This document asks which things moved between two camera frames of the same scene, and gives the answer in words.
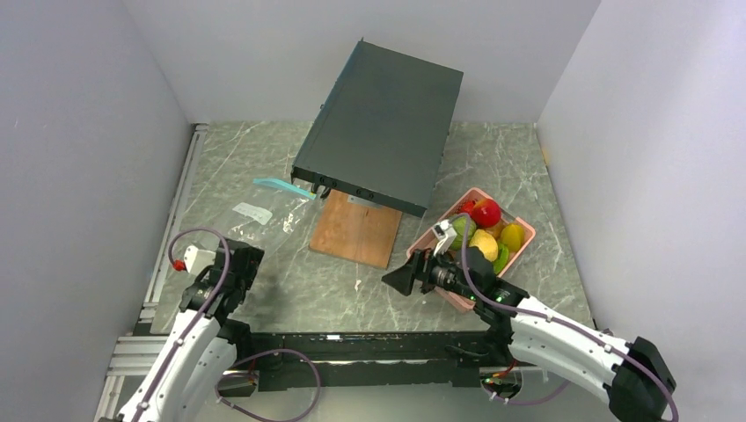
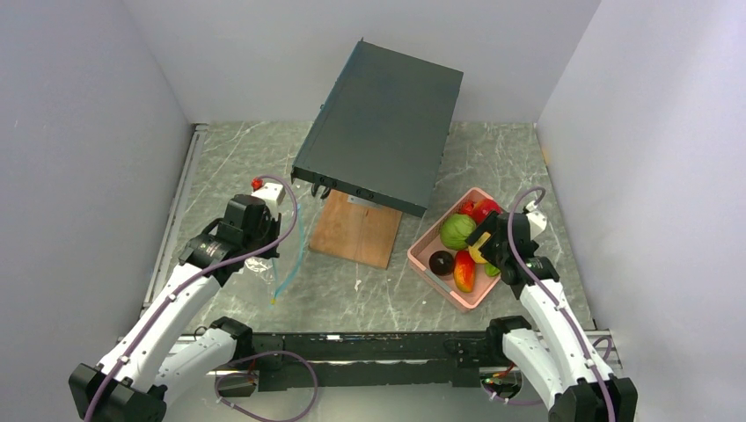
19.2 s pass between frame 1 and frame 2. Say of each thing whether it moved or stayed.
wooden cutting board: stayed
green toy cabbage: stayed
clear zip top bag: moved
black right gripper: moved
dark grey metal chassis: stayed
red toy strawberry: stayed
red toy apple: stayed
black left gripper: moved
